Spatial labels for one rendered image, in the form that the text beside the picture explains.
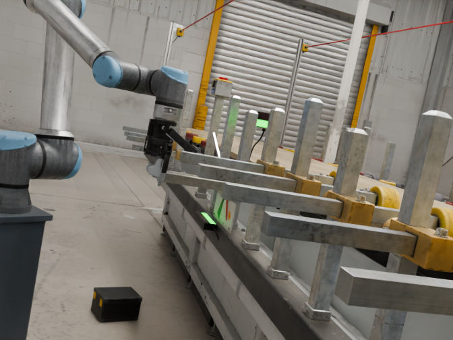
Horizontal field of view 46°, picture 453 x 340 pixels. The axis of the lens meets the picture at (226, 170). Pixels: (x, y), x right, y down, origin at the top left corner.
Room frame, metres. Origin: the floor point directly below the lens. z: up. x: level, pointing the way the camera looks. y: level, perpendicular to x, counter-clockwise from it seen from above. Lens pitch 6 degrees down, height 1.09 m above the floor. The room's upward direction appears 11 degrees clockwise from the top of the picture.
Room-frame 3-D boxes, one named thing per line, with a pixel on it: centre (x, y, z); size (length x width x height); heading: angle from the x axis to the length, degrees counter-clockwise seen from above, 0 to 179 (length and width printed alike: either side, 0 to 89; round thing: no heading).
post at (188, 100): (3.04, 0.29, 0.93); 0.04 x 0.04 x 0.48; 16
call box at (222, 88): (2.33, 0.09, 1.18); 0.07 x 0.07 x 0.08; 16
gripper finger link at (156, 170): (1.70, 0.22, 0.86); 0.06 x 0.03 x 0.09; 105
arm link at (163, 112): (1.72, 0.22, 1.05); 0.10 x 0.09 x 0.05; 15
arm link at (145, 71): (1.78, 0.32, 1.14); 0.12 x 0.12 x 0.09; 55
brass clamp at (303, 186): (1.33, -0.19, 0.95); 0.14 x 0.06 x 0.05; 16
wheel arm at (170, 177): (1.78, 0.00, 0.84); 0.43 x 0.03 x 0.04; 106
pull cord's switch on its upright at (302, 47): (4.60, -0.43, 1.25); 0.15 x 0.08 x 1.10; 16
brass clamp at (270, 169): (1.57, -0.12, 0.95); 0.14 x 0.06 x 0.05; 16
